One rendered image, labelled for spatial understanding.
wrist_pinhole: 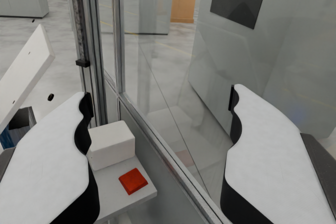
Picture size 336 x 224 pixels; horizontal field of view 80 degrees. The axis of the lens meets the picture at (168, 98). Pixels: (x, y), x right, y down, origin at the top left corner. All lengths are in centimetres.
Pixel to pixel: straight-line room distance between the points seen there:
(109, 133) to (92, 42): 35
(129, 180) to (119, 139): 15
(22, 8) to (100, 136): 710
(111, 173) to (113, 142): 12
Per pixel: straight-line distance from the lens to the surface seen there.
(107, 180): 82
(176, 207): 78
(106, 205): 77
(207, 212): 61
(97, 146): 78
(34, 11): 768
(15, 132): 65
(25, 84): 49
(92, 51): 86
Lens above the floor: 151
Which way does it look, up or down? 31 degrees down
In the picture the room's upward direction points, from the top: 6 degrees clockwise
